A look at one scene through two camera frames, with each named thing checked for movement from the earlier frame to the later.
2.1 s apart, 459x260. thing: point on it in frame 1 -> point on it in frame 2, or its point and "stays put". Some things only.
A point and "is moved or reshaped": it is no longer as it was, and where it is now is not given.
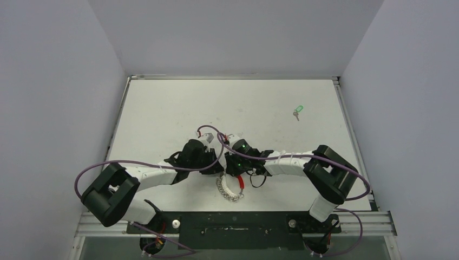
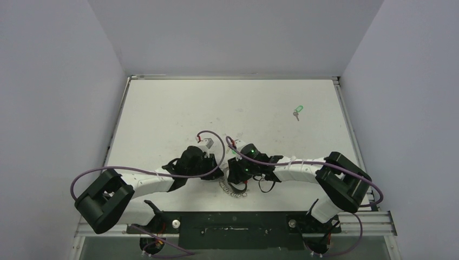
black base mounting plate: [238, 230] stays put
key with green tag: [296, 110] stays put
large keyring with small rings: [223, 189] is moved or reshaped
